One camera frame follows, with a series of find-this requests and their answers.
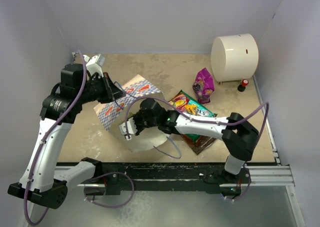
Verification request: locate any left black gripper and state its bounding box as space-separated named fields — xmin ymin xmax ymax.
xmin=77 ymin=72 xmax=126 ymax=105

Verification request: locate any blue checkered paper bag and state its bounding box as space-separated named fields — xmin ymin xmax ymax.
xmin=94 ymin=74 xmax=170 ymax=152

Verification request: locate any colourful candy bag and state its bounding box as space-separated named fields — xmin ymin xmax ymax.
xmin=168 ymin=93 xmax=190 ymax=112

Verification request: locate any yellow M&M's packet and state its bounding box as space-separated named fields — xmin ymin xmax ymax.
xmin=184 ymin=104 xmax=198 ymax=116

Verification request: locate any dark green snack bag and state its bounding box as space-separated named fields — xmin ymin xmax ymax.
xmin=169 ymin=89 xmax=203 ymax=143

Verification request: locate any teal mint candy bag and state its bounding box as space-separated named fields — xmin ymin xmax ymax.
xmin=187 ymin=99 xmax=217 ymax=118

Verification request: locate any brown chocolate snack bag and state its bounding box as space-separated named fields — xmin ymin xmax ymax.
xmin=181 ymin=135 xmax=216 ymax=155

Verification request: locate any purple snack bag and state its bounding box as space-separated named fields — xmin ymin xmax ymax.
xmin=192 ymin=68 xmax=215 ymax=104

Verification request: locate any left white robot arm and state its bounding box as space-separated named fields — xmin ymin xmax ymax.
xmin=7 ymin=63 xmax=125 ymax=209

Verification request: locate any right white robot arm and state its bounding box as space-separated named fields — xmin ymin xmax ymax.
xmin=130 ymin=98 xmax=260 ymax=183

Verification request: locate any red black button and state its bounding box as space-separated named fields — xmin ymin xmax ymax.
xmin=237 ymin=79 xmax=249 ymax=92

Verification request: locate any white cylindrical container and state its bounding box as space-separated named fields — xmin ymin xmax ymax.
xmin=210 ymin=33 xmax=259 ymax=82

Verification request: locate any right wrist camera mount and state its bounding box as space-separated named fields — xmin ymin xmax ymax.
xmin=118 ymin=117 xmax=138 ymax=141

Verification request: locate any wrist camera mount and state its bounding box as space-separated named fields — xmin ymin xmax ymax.
xmin=118 ymin=117 xmax=138 ymax=141
xmin=83 ymin=54 xmax=105 ymax=78

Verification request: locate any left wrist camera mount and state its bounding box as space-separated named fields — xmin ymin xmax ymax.
xmin=83 ymin=54 xmax=105 ymax=78

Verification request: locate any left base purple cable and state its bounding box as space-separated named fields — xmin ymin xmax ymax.
xmin=83 ymin=171 xmax=136 ymax=209

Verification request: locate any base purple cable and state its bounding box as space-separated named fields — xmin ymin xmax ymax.
xmin=223 ymin=166 xmax=255 ymax=203
xmin=83 ymin=171 xmax=136 ymax=209

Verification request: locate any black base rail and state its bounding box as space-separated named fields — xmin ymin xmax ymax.
xmin=82 ymin=162 xmax=251 ymax=197

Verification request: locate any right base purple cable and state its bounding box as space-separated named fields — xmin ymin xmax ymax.
xmin=223 ymin=166 xmax=255 ymax=203

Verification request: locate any aluminium frame rail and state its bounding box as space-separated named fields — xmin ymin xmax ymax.
xmin=248 ymin=165 xmax=295 ymax=187

